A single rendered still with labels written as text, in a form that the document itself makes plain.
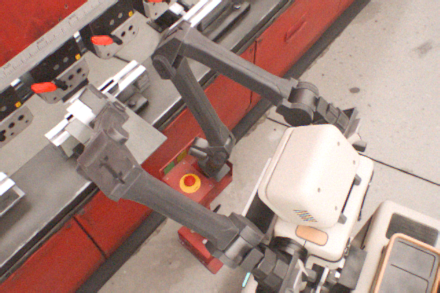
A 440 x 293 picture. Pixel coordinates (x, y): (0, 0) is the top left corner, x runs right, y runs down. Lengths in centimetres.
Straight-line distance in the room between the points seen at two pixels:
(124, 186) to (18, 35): 52
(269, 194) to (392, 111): 186
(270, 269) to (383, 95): 193
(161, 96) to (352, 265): 85
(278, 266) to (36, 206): 84
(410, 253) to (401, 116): 142
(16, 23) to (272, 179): 67
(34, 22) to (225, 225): 65
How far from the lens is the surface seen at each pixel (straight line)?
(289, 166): 111
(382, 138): 280
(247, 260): 113
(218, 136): 149
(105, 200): 183
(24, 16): 126
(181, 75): 135
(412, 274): 157
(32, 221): 167
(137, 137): 156
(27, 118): 145
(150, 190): 93
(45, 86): 136
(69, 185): 168
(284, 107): 128
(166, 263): 244
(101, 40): 140
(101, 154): 93
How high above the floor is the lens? 235
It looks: 63 degrees down
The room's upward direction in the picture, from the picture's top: straight up
